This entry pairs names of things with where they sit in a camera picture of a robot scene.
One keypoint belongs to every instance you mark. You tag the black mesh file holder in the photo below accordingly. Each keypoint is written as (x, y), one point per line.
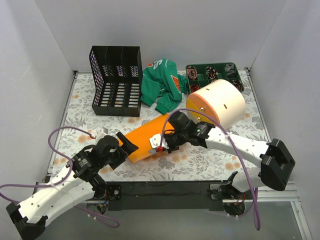
(117, 74)

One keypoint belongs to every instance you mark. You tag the brown black rolled tie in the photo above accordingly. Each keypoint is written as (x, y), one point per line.
(238, 84)

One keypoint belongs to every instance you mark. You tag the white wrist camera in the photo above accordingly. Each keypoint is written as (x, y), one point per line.
(101, 134)
(158, 143)

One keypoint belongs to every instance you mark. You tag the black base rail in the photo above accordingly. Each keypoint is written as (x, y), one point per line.
(168, 195)

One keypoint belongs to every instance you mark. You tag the orange notebook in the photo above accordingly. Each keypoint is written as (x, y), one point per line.
(141, 138)

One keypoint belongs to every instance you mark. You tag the white-spotted black rolled tie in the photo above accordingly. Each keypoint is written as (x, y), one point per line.
(211, 72)

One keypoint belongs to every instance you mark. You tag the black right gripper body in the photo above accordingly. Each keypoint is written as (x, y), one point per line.
(166, 141)

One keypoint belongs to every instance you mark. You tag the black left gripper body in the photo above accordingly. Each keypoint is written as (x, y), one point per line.
(121, 151)

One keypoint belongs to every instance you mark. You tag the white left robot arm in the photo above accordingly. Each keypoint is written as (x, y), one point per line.
(76, 182)

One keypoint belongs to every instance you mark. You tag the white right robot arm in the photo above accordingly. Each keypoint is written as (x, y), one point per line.
(273, 163)

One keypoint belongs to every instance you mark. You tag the orange black rolled tie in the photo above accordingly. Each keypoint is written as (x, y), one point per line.
(194, 88)

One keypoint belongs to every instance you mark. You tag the pink black rolled tie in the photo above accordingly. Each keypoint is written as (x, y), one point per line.
(192, 73)

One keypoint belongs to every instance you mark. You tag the green sweatshirt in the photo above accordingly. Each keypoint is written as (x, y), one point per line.
(161, 84)

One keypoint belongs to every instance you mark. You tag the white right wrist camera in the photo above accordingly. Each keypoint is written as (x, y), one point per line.
(158, 143)

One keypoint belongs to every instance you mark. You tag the white drawer organizer box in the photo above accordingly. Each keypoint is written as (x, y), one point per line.
(219, 100)

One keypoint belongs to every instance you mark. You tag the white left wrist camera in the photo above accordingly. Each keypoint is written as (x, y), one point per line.
(101, 134)

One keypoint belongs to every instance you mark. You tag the green compartment organizer tray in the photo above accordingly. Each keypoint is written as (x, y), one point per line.
(200, 75)

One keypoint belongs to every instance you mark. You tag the grey folded sock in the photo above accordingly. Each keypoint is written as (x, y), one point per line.
(230, 70)

